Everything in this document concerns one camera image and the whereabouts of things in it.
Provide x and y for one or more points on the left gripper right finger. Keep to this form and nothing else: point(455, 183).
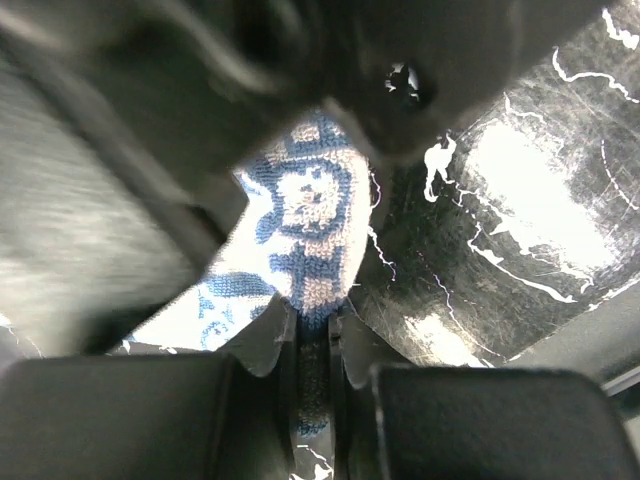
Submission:
point(392, 419)

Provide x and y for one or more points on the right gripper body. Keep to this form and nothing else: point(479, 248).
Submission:
point(121, 122)

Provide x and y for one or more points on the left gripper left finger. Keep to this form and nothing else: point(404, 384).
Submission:
point(227, 414)

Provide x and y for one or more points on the blue white patterned towel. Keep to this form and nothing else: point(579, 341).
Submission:
point(302, 236)

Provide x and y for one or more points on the black marble pattern mat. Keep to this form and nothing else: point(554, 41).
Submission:
point(510, 241)

